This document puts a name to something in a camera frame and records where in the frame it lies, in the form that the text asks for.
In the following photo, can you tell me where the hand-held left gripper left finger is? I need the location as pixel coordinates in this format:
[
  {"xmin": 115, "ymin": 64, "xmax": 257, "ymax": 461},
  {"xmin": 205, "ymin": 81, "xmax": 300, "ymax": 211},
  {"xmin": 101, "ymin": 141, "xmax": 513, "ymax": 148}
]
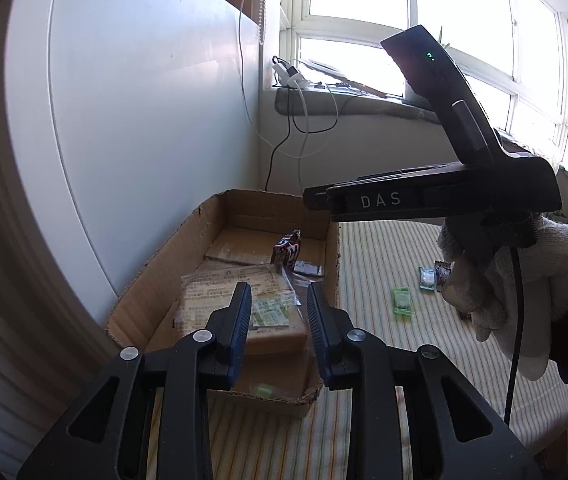
[{"xmin": 16, "ymin": 281, "xmax": 253, "ymax": 480}]

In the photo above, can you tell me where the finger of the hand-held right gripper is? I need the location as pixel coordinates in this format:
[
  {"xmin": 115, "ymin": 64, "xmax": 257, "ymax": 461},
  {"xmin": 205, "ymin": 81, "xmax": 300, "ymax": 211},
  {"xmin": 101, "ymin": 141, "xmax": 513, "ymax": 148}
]
[
  {"xmin": 356, "ymin": 162, "xmax": 466, "ymax": 182},
  {"xmin": 303, "ymin": 182, "xmax": 345, "ymax": 212}
]

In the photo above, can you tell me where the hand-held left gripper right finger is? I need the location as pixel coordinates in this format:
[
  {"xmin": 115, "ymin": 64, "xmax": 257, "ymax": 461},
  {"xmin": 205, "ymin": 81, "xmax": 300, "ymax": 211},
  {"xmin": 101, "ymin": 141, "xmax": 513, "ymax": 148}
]
[{"xmin": 305, "ymin": 281, "xmax": 545, "ymax": 480}]

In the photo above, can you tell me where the cardboard box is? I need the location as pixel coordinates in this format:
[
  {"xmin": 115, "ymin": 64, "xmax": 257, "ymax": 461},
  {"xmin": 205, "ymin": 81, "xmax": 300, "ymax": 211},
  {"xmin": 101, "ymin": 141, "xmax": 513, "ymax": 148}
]
[{"xmin": 105, "ymin": 189, "xmax": 342, "ymax": 420}]

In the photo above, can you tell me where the person's right hand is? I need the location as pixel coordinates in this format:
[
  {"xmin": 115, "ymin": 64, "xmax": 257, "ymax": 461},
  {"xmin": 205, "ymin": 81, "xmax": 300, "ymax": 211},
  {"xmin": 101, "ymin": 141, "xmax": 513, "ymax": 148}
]
[{"xmin": 436, "ymin": 212, "xmax": 568, "ymax": 381}]

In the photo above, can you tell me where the clear bag of brown bread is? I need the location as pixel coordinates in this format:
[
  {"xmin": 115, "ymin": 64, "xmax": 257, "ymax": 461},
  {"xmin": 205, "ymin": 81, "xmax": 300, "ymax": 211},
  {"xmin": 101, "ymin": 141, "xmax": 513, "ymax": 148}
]
[{"xmin": 173, "ymin": 265, "xmax": 312, "ymax": 356}]

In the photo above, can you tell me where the brown candy bar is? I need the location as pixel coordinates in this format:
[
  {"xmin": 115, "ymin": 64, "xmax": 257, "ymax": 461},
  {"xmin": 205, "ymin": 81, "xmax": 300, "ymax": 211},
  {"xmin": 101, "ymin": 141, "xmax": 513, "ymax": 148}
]
[{"xmin": 271, "ymin": 229, "xmax": 303, "ymax": 268}]

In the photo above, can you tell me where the brown silver wrapped candy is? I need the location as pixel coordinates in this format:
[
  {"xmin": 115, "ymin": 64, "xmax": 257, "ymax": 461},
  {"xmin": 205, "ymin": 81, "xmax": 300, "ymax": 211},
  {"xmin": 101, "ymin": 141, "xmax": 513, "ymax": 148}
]
[{"xmin": 434, "ymin": 260, "xmax": 454, "ymax": 292}]

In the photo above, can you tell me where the striped bedsheet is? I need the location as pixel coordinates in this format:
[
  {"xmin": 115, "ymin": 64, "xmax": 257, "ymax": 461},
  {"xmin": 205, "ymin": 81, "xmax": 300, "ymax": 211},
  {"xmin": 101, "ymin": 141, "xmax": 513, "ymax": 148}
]
[{"xmin": 146, "ymin": 220, "xmax": 568, "ymax": 480}]

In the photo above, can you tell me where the white power strip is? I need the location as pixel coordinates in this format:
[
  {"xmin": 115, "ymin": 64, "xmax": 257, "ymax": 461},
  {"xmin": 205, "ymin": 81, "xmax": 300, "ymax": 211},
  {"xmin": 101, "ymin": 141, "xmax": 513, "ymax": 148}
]
[{"xmin": 271, "ymin": 57, "xmax": 309, "ymax": 88}]

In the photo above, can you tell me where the white cabinet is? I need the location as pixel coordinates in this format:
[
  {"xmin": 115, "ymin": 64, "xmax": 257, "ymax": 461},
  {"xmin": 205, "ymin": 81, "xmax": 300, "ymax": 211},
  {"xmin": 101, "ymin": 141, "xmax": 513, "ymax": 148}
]
[{"xmin": 4, "ymin": 0, "xmax": 265, "ymax": 311}]

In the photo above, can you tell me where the white framed window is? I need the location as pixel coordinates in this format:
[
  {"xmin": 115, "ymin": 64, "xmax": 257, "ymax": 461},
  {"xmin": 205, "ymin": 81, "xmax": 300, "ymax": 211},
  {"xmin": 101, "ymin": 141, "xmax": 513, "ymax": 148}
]
[{"xmin": 279, "ymin": 0, "xmax": 568, "ymax": 181}]

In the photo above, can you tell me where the black power cable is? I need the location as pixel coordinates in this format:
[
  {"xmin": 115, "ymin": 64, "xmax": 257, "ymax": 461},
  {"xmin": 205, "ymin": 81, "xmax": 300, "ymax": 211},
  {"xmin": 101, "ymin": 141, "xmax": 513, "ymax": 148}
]
[{"xmin": 264, "ymin": 85, "xmax": 339, "ymax": 192}]

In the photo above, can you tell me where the white charger cable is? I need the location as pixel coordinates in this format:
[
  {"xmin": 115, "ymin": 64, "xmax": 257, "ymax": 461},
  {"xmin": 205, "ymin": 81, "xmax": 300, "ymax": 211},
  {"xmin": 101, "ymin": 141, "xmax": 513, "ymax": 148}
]
[{"xmin": 296, "ymin": 87, "xmax": 309, "ymax": 186}]

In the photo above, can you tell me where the brown handled tool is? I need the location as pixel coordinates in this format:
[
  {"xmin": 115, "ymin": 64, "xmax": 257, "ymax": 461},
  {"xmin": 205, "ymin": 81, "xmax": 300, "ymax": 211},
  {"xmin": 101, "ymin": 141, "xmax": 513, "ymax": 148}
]
[{"xmin": 341, "ymin": 79, "xmax": 401, "ymax": 99}]

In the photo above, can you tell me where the white ring light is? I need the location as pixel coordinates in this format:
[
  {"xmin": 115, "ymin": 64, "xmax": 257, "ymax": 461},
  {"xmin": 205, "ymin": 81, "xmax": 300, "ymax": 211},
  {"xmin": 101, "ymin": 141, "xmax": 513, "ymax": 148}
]
[{"xmin": 304, "ymin": 59, "xmax": 341, "ymax": 75}]

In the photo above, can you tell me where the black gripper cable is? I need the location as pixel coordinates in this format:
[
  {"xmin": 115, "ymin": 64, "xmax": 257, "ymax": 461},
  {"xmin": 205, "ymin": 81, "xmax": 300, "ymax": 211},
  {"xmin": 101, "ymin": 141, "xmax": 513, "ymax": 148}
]
[{"xmin": 503, "ymin": 242, "xmax": 524, "ymax": 423}]

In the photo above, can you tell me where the thin white cord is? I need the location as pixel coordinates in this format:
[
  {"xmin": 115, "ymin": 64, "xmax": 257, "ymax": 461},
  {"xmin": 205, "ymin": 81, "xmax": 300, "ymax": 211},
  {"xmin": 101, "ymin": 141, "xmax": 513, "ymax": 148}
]
[{"xmin": 236, "ymin": 0, "xmax": 327, "ymax": 158}]

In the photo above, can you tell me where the wooden bed frame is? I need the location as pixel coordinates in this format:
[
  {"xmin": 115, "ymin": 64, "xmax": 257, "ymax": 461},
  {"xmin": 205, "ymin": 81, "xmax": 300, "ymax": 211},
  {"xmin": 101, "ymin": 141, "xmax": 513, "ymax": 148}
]
[{"xmin": 529, "ymin": 405, "xmax": 568, "ymax": 466}]

